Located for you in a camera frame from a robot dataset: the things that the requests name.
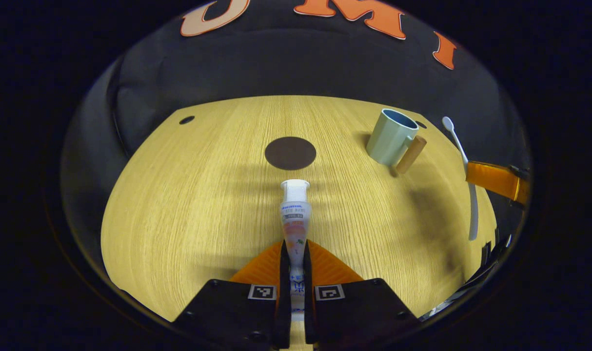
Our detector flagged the white toothpaste tube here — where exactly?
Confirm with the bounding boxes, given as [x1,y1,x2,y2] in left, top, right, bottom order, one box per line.
[280,179,313,322]

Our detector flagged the dark round coaster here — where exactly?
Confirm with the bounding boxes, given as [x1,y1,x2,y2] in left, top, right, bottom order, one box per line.
[264,136,317,171]

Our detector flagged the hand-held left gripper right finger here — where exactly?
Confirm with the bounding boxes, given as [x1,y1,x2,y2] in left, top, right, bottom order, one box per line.
[303,239,421,351]

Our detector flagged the black backdrop cloth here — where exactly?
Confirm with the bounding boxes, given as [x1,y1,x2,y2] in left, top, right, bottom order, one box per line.
[59,0,533,254]

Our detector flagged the pale blue cup wooden handle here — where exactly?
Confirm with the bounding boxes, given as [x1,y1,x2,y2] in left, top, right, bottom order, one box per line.
[366,108,428,176]

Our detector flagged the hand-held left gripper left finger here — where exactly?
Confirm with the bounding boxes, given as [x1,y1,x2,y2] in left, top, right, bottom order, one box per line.
[172,239,293,351]

